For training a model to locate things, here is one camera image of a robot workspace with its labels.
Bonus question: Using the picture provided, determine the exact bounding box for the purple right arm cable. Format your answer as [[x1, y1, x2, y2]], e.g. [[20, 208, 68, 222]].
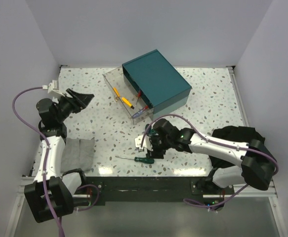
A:
[[141, 114, 280, 213]]

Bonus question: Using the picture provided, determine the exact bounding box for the stubby green screwdriver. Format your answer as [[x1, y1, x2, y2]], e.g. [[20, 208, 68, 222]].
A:
[[145, 124, 157, 137]]

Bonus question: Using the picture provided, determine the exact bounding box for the teal drawer box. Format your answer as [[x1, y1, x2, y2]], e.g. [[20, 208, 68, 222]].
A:
[[122, 49, 192, 118]]

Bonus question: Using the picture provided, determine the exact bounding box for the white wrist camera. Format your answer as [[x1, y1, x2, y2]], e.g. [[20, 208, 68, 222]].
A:
[[47, 80, 63, 98], [134, 135, 153, 152]]

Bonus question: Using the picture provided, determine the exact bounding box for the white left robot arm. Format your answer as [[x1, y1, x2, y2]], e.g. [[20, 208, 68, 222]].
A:
[[24, 89, 94, 223]]

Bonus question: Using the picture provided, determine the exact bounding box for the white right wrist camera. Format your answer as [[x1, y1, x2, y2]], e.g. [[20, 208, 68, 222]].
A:
[[134, 135, 153, 152]]

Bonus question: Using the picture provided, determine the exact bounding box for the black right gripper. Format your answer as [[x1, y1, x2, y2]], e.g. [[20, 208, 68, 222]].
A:
[[146, 136, 172, 159]]

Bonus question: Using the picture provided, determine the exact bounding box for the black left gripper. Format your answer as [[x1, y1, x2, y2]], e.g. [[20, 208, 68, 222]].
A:
[[55, 88, 94, 123]]

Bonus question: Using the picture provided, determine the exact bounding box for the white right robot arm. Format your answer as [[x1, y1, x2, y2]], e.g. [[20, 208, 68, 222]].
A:
[[139, 118, 279, 194]]

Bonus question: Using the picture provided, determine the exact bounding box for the black cloth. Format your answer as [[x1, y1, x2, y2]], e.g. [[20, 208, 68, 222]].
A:
[[209, 126, 265, 168]]

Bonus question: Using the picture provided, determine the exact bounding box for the small red screwdriver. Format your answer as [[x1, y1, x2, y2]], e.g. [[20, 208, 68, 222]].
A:
[[136, 90, 142, 104]]

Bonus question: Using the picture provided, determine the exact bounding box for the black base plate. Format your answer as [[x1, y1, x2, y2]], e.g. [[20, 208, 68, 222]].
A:
[[86, 177, 222, 204]]

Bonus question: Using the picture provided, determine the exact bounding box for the aluminium frame rail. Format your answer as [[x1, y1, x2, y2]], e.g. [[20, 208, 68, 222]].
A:
[[17, 176, 34, 196]]

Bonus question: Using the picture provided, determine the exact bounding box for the yellow handled screwdriver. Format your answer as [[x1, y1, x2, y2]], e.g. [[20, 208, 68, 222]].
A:
[[113, 87, 120, 98]]

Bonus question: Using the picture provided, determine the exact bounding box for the yellow black screwdriver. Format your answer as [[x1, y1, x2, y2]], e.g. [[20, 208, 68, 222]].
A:
[[122, 97, 134, 109]]

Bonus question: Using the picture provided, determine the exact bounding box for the clear plastic drawer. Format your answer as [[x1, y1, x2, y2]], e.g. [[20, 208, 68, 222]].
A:
[[103, 66, 154, 125]]

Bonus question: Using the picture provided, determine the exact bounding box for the long green handled screwdriver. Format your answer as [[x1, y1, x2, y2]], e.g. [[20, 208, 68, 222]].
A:
[[115, 156, 155, 164]]

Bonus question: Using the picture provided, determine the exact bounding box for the blue handled screwdriver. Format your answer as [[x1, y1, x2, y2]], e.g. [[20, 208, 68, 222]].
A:
[[132, 106, 149, 119]]

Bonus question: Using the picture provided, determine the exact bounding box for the grey cloth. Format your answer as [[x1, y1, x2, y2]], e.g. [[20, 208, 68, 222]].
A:
[[61, 138, 95, 173]]

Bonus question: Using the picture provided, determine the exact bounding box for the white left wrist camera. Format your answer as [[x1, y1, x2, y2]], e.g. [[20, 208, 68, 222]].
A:
[[47, 80, 63, 98]]

